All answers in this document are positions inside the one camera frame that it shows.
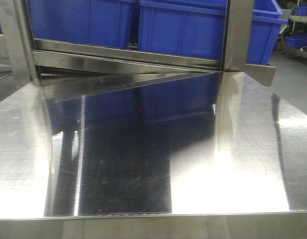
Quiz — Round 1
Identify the small blue bin upper background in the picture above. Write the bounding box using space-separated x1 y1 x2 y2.
294 4 307 16

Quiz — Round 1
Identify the stainless steel shelf rack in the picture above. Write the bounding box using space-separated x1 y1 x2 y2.
0 0 276 87

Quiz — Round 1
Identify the blue bin stacked right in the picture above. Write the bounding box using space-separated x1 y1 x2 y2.
253 0 283 19

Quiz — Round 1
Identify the blue plastic bin middle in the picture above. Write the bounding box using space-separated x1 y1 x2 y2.
138 0 288 65

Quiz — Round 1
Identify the blue plastic bin left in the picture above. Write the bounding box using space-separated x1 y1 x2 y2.
27 0 138 49

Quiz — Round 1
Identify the background metal shelf rack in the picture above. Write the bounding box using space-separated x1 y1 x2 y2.
281 15 307 59

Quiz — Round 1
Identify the blue plastic bin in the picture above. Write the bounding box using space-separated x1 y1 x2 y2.
27 0 138 49
138 0 288 65

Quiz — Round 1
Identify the small blue bin background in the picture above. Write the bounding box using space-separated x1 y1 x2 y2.
286 34 307 49
294 4 307 16

